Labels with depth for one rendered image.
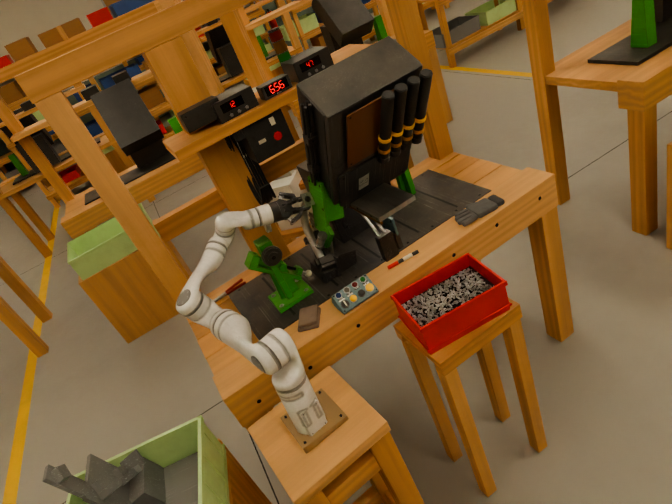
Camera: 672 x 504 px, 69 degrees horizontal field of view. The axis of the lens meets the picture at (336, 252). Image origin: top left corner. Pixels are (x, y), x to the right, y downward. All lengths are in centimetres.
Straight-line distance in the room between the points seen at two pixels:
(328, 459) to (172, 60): 140
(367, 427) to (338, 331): 41
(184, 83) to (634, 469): 217
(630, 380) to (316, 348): 142
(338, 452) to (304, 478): 11
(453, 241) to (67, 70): 143
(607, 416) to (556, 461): 30
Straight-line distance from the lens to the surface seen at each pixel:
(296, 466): 146
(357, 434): 144
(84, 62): 190
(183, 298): 161
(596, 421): 239
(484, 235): 196
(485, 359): 208
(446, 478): 230
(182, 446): 167
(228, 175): 202
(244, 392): 169
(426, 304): 164
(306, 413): 141
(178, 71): 193
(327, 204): 179
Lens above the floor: 196
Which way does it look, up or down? 31 degrees down
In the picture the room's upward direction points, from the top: 24 degrees counter-clockwise
